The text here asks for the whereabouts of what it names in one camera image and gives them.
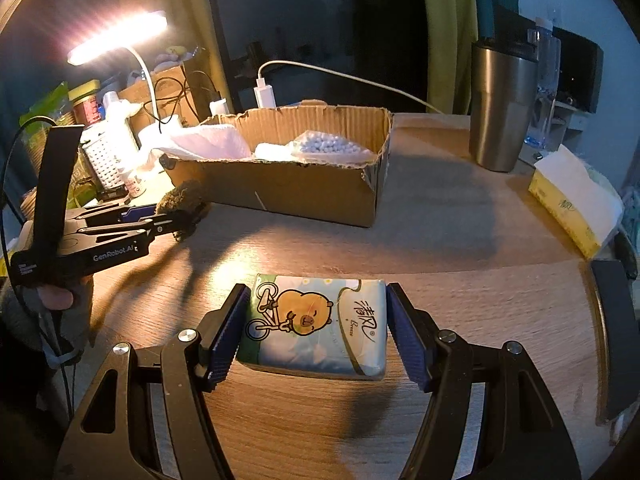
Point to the white folded tissue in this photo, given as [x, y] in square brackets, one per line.
[272, 152]

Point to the tall white charger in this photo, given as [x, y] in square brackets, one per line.
[265, 96]

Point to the clear water bottle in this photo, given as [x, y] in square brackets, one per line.
[549, 60]

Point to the cartoon print tissue pack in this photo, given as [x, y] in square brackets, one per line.
[310, 325]

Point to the yellow tissue box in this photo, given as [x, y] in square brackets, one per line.
[565, 205]

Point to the small white bottle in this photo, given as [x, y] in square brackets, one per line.
[136, 182]

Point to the white plastic basket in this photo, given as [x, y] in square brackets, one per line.
[107, 160]

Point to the small white charger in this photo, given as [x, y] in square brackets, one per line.
[219, 107]

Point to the brown carton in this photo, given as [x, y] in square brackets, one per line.
[130, 95]

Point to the crumpled white tissue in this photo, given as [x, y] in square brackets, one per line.
[117, 110]

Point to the red label jar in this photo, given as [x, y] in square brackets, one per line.
[87, 107]

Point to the brown fuzzy plush item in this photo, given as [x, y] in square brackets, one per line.
[180, 195]

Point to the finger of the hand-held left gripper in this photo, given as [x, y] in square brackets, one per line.
[120, 236]
[137, 213]

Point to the bag of white beads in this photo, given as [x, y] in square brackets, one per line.
[330, 146]

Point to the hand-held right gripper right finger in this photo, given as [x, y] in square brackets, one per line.
[407, 340]

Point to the cardboard box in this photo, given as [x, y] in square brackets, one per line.
[280, 190]

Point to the steel tumbler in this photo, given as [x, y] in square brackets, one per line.
[500, 110]

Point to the black monitor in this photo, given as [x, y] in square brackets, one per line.
[580, 70]

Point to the yellow-green curtain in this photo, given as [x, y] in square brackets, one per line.
[190, 10]
[445, 20]

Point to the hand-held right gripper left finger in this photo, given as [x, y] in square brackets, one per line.
[227, 340]

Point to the white desk lamp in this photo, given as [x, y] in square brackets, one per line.
[120, 35]

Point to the person's left hand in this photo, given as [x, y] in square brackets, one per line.
[57, 297]

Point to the white paper towel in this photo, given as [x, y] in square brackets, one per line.
[210, 142]

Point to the pale plush toy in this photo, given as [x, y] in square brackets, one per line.
[170, 57]

